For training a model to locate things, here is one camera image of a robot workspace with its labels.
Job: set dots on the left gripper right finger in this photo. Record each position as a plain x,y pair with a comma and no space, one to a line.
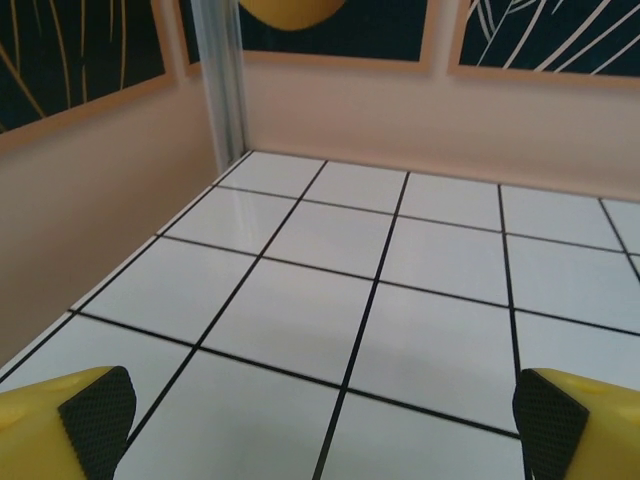
580,425

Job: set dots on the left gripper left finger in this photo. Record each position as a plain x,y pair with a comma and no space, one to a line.
55,430

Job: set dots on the aluminium corner post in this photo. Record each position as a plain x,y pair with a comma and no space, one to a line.
222,80

